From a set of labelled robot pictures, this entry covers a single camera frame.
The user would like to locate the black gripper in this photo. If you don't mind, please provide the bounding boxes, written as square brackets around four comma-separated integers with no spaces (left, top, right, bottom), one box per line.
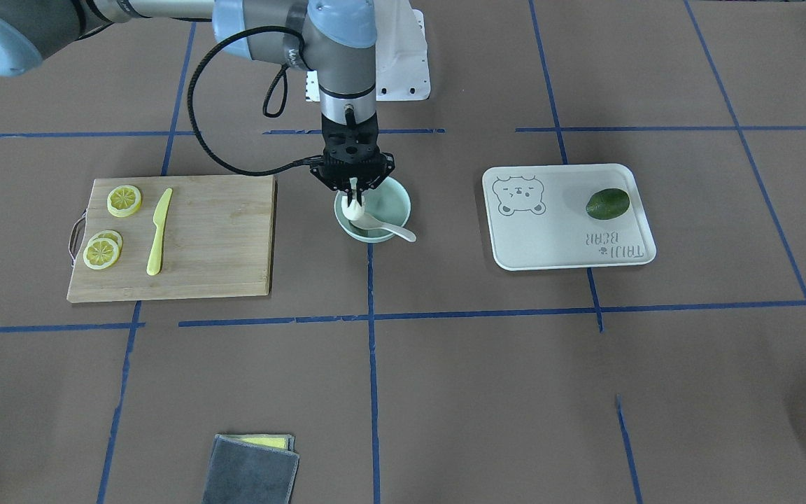
[310,115,395,207]

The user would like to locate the white steamed bun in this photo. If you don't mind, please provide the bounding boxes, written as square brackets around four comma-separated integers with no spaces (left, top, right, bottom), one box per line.
[342,178,365,221]

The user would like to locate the white ceramic soup spoon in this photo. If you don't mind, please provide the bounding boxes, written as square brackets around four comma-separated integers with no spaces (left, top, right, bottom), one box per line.
[350,213,417,242]

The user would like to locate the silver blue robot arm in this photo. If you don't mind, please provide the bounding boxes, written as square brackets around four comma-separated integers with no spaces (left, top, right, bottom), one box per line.
[0,1,395,203]

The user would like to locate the light green bowl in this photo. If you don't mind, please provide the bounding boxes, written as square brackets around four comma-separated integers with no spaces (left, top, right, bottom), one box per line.
[334,176,411,244]

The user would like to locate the wooden cutting board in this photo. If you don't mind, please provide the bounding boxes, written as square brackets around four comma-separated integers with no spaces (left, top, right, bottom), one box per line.
[66,174,277,303]

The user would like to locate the white bear tray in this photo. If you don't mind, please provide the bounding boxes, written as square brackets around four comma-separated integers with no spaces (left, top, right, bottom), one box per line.
[481,163,658,272]

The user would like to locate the yellow plastic knife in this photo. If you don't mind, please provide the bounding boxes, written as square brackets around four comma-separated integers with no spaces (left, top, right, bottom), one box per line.
[145,188,173,277]

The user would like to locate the lemon slice single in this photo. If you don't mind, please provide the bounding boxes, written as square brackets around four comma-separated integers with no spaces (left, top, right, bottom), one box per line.
[106,185,143,218]

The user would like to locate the lemon slice lower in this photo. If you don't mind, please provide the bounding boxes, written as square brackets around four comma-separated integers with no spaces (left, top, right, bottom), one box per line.
[88,230,124,249]

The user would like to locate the lemon slice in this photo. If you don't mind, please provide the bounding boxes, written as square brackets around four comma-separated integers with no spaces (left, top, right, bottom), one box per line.
[88,230,124,249]
[81,238,121,271]

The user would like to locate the green avocado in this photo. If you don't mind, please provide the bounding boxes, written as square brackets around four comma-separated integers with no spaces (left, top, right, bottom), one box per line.
[585,188,631,221]

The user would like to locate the lemon slice upper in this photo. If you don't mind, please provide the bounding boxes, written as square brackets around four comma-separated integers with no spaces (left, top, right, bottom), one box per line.
[81,238,121,271]

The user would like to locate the grey folded cloth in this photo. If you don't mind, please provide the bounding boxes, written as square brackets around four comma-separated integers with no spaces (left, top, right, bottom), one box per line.
[201,433,299,503]

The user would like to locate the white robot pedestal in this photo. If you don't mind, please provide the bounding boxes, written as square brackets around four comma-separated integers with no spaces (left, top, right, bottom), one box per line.
[307,1,431,102]

